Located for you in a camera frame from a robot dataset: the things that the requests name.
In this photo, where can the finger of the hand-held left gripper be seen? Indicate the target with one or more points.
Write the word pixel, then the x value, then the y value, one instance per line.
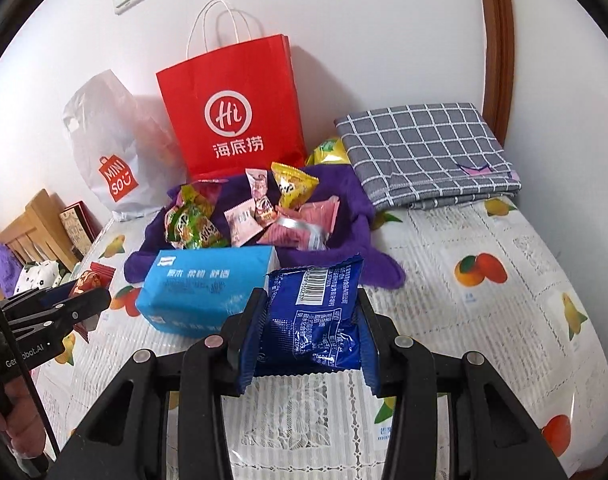
pixel 79 307
pixel 59 292

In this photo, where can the brown wooden door frame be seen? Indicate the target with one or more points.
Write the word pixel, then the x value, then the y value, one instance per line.
pixel 498 35

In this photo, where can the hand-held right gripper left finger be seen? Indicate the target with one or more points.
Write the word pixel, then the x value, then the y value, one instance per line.
pixel 249 340

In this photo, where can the pale pink snack packet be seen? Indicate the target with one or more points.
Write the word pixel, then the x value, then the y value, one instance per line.
pixel 241 225

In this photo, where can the blue tissue pack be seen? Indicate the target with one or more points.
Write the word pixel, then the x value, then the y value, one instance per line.
pixel 199 285

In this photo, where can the person's left hand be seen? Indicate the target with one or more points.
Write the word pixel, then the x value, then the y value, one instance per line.
pixel 24 410

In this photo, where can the white plastic shopping bag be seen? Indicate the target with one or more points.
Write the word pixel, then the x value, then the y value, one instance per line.
pixel 109 130

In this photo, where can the grey checked folded cloth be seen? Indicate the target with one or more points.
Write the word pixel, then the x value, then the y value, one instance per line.
pixel 423 155

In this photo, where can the red snack packet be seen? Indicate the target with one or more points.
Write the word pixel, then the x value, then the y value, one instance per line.
pixel 96 275

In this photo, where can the blue snack packet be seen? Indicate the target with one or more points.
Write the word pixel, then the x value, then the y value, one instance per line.
pixel 314 320

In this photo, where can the red paper bag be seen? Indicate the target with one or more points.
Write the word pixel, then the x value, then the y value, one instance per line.
pixel 234 90

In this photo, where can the purple plush toy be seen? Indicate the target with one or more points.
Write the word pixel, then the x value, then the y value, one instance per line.
pixel 4 267

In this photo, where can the yellow green snack bag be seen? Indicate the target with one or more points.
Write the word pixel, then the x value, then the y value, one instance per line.
pixel 329 152

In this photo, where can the fruit print tablecloth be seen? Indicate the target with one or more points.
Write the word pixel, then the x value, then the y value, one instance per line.
pixel 458 340

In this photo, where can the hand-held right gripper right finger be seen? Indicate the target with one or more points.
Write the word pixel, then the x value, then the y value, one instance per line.
pixel 371 345

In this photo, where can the patterned box with red edge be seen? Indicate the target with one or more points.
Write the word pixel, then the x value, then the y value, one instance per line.
pixel 79 230

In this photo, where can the small pink candy packet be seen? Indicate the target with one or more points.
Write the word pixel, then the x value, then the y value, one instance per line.
pixel 265 210
pixel 257 182

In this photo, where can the pink packet with silver edge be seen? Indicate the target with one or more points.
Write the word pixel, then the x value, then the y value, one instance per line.
pixel 309 220

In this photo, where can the white spotted cloth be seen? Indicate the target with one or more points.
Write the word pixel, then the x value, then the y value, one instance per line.
pixel 36 275

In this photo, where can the green snack packet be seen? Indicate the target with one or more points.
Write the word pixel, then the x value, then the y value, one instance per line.
pixel 194 225

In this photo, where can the purple towel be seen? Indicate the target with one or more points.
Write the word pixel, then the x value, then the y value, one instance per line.
pixel 354 200

